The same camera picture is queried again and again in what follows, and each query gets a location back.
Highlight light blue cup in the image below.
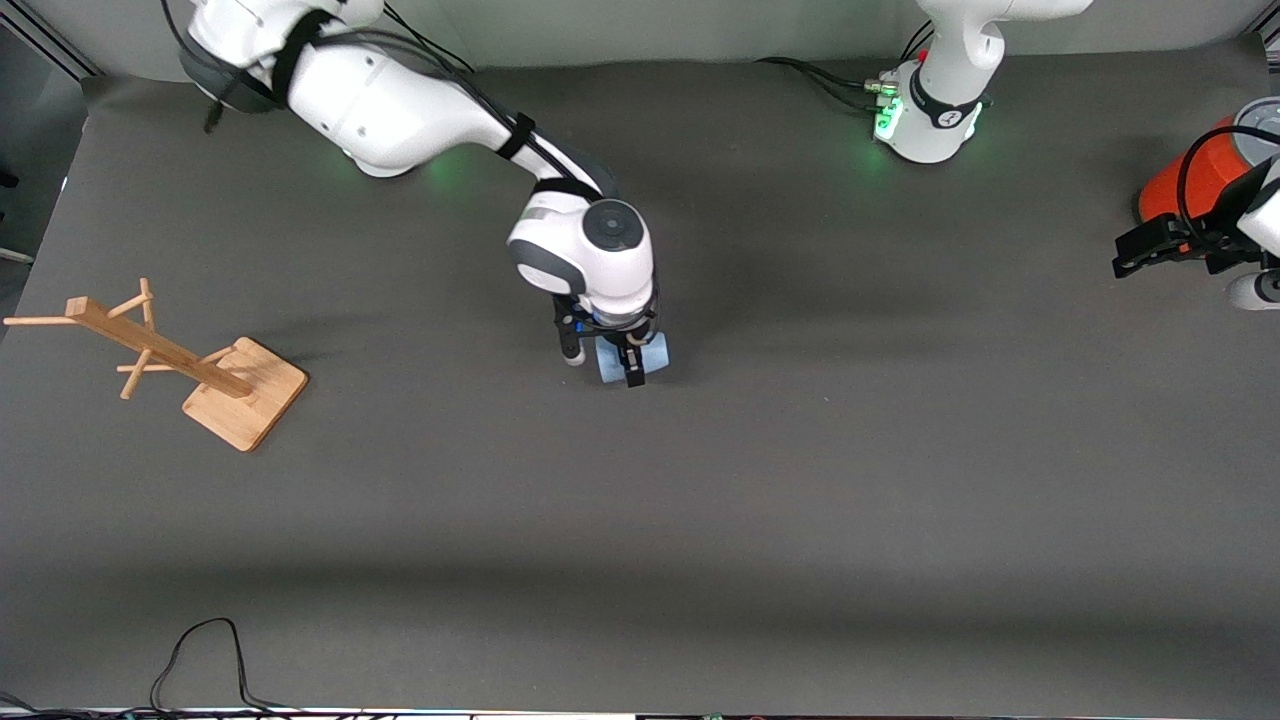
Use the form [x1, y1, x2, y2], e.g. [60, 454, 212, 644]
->
[597, 335, 670, 386]

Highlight wooden cup rack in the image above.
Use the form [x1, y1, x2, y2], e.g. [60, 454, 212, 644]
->
[3, 278, 309, 453]

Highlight orange can with silver lid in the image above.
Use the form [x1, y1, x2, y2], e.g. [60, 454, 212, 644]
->
[1138, 97, 1280, 259]

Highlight dark grey table mat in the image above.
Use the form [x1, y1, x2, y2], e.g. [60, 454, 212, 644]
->
[0, 40, 1280, 716]

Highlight black left arm base cables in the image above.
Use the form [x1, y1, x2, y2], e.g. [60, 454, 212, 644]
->
[753, 20, 936, 116]

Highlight black arm base cables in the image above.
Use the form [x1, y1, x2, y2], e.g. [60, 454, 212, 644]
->
[380, 3, 479, 75]
[753, 20, 936, 116]

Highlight black right arm base cables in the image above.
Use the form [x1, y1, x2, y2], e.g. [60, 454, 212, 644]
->
[380, 3, 479, 75]

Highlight thin black cable loop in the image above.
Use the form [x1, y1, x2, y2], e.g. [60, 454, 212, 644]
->
[148, 617, 306, 717]

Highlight dark aluminium frame bar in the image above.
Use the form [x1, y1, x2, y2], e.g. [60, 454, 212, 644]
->
[0, 0, 103, 83]

